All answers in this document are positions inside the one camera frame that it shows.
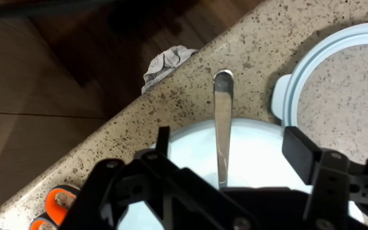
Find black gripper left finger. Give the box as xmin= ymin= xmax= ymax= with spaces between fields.
xmin=61 ymin=125 xmax=258 ymax=230

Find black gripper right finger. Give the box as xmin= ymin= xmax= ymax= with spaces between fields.
xmin=281 ymin=125 xmax=368 ymax=230

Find metal spoon handle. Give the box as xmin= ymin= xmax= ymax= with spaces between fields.
xmin=212 ymin=69 xmax=236 ymax=189

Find light blue bowl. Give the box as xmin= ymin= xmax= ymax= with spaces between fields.
xmin=115 ymin=117 xmax=367 ymax=230

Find light blue round lid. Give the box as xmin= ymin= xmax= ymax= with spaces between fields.
xmin=271 ymin=20 xmax=368 ymax=171

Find grey hanging towel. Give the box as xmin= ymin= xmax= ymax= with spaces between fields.
xmin=141 ymin=44 xmax=199 ymax=95

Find orange handled scissors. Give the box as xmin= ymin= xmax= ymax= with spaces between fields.
xmin=28 ymin=184 xmax=82 ymax=230

